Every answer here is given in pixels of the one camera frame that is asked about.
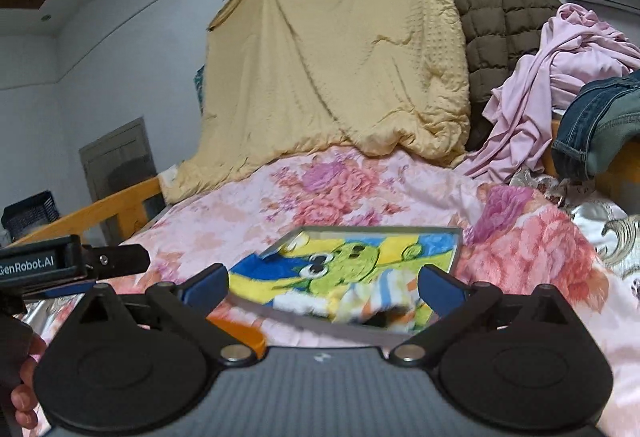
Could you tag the yellow quilt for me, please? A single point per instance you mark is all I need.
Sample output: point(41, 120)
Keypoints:
point(340, 42)

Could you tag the grey door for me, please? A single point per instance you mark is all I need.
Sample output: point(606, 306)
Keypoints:
point(117, 172)

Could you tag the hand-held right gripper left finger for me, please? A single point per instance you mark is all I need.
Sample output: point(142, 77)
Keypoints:
point(206, 286)

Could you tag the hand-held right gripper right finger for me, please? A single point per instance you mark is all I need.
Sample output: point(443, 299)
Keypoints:
point(440, 292)

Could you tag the brown quilted jacket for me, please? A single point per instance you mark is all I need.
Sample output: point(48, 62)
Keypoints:
point(500, 27)

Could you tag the grey cardboard box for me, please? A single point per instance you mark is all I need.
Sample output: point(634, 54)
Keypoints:
point(350, 231)

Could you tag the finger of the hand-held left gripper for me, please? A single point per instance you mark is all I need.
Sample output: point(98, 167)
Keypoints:
point(120, 259)

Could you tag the teal patterned cloth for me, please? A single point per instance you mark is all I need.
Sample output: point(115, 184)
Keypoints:
point(199, 87)

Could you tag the pink floral bed sheet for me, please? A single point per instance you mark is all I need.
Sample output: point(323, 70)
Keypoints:
point(350, 187)

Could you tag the blue jeans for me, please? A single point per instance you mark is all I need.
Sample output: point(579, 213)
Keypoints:
point(600, 117)

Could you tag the pink cloth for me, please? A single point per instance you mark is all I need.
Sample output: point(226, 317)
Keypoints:
point(565, 52)

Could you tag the black plastic crate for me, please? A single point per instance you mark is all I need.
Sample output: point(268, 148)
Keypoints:
point(30, 214)

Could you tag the cartoon printed towel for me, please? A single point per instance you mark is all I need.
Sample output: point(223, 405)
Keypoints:
point(345, 274)

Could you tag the person's left hand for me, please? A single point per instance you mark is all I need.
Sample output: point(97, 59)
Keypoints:
point(27, 402)

